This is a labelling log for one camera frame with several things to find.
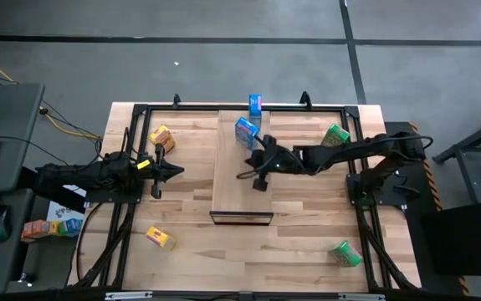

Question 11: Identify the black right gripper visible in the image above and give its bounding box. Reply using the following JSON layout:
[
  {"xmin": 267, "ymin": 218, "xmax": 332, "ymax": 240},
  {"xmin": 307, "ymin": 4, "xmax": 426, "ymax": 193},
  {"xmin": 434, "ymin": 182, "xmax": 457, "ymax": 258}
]
[{"xmin": 243, "ymin": 132, "xmax": 294, "ymax": 192}]

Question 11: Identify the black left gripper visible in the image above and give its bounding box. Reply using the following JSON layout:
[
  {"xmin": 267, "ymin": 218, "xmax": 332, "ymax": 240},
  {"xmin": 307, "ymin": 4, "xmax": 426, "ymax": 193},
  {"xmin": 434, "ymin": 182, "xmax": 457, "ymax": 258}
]
[{"xmin": 137, "ymin": 143, "xmax": 185, "ymax": 200}]

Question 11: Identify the yellow Pops cereal box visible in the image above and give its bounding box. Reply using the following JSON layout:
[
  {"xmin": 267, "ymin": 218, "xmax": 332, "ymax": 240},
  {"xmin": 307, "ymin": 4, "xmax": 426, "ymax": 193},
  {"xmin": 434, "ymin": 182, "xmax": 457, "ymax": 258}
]
[
  {"xmin": 147, "ymin": 124, "xmax": 177, "ymax": 154},
  {"xmin": 145, "ymin": 226, "xmax": 178, "ymax": 252}
]

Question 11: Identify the blue cereal box pink stripe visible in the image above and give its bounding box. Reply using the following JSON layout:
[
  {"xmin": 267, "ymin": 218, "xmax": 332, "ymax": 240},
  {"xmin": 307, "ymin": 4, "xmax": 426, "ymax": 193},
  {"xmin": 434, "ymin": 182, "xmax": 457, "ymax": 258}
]
[{"xmin": 248, "ymin": 94, "xmax": 263, "ymax": 129}]

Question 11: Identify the green Apple Jacks cereal box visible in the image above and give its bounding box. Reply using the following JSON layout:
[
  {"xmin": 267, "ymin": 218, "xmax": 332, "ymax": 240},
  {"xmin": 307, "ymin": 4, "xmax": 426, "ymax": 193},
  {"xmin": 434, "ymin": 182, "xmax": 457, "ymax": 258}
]
[
  {"xmin": 320, "ymin": 123, "xmax": 352, "ymax": 148},
  {"xmin": 328, "ymin": 240, "xmax": 365, "ymax": 268}
]

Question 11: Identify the colourful cereal multipack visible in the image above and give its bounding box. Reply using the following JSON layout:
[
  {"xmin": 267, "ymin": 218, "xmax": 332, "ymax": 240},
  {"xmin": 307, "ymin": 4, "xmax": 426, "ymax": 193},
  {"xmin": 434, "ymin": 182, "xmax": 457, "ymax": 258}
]
[{"xmin": 20, "ymin": 217, "xmax": 84, "ymax": 244}]

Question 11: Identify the white printed carton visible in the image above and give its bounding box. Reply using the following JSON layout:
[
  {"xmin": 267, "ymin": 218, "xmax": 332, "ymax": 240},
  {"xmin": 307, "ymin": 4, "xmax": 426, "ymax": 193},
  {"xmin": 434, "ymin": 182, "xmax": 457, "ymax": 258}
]
[{"xmin": 46, "ymin": 183, "xmax": 87, "ymax": 222}]

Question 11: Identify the grey desk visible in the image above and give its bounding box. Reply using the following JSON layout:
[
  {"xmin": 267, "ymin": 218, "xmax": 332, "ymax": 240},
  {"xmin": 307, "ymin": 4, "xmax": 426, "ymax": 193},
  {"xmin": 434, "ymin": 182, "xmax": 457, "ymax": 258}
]
[{"xmin": 0, "ymin": 82, "xmax": 45, "ymax": 296}]

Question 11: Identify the black mat hazard stripe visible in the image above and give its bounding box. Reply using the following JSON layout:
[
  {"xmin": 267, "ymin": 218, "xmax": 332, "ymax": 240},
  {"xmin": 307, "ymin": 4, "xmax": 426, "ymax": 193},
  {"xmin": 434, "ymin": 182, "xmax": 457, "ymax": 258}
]
[{"xmin": 384, "ymin": 120, "xmax": 473, "ymax": 296}]

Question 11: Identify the large black case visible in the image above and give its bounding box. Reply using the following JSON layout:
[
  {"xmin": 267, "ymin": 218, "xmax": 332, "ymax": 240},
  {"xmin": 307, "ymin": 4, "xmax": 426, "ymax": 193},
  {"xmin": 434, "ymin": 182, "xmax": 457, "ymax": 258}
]
[{"xmin": 420, "ymin": 196, "xmax": 481, "ymax": 278}]

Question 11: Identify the wooden shelf black metal frame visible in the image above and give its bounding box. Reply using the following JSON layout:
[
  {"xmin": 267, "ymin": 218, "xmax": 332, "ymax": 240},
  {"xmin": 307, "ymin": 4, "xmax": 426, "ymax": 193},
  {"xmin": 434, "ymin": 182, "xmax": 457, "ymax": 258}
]
[{"xmin": 208, "ymin": 109, "xmax": 275, "ymax": 227}]

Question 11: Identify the black aluminium rig frame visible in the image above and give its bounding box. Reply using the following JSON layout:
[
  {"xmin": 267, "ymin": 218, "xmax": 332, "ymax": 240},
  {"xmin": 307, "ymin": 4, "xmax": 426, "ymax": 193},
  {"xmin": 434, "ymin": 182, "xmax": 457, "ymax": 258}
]
[{"xmin": 67, "ymin": 103, "xmax": 423, "ymax": 301}]

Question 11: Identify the yellow cable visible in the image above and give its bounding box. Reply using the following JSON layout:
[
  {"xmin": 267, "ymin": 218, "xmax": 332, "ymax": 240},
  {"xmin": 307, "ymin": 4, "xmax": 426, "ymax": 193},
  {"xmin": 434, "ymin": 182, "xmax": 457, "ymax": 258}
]
[{"xmin": 0, "ymin": 48, "xmax": 103, "ymax": 141}]

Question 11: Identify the silver bracket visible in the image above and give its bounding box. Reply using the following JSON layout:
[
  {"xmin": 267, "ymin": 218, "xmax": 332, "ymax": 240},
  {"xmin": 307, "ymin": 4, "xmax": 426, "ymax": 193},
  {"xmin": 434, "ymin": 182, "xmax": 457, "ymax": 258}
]
[
  {"xmin": 105, "ymin": 291, "xmax": 153, "ymax": 301},
  {"xmin": 338, "ymin": 292, "xmax": 386, "ymax": 301}
]

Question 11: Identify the black keyboard cable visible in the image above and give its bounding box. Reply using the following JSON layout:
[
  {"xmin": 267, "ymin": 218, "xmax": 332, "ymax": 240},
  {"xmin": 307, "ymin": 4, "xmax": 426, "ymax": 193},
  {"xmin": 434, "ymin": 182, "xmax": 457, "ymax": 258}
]
[{"xmin": 0, "ymin": 134, "xmax": 72, "ymax": 166}]

